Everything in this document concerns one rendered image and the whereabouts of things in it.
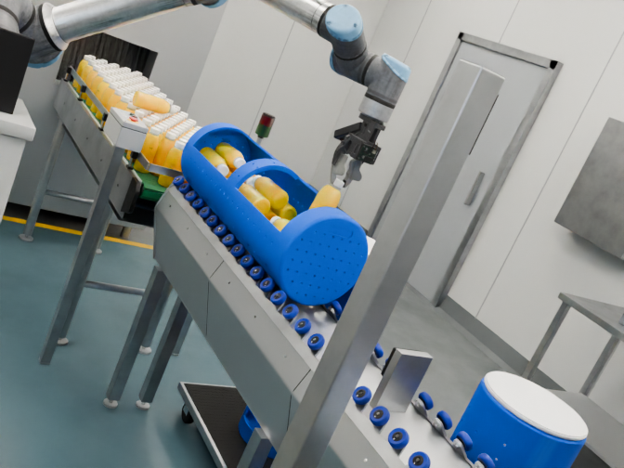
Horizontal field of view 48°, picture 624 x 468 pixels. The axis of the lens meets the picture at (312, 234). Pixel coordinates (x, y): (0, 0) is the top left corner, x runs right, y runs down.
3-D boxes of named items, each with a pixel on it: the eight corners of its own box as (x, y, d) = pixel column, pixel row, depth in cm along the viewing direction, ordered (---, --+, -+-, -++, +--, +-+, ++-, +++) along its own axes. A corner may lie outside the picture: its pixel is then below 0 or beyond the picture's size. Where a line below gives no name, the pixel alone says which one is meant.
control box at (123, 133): (114, 146, 258) (123, 120, 256) (102, 130, 274) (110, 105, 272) (140, 153, 264) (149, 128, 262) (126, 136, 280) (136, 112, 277)
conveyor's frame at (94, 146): (62, 385, 284) (136, 183, 262) (13, 221, 413) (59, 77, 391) (171, 393, 311) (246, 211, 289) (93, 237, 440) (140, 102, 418)
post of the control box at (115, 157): (40, 364, 291) (117, 141, 266) (38, 358, 294) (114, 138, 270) (49, 365, 293) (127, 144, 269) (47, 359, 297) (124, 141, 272)
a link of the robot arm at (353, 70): (342, 26, 192) (380, 43, 188) (348, 52, 203) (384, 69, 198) (322, 52, 190) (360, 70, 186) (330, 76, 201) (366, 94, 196)
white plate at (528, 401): (607, 433, 178) (604, 437, 178) (522, 370, 197) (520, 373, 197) (553, 441, 159) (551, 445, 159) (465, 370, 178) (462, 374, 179)
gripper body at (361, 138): (352, 160, 190) (370, 119, 187) (336, 149, 197) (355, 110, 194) (372, 167, 195) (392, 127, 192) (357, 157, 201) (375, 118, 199)
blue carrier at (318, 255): (263, 297, 192) (306, 204, 185) (168, 182, 261) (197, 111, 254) (343, 314, 208) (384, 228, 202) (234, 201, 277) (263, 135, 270)
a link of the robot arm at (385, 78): (388, 55, 196) (419, 69, 192) (369, 97, 199) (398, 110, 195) (376, 48, 187) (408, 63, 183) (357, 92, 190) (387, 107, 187)
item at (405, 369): (373, 410, 162) (402, 354, 158) (365, 400, 165) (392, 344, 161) (405, 412, 168) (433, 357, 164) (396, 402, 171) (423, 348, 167)
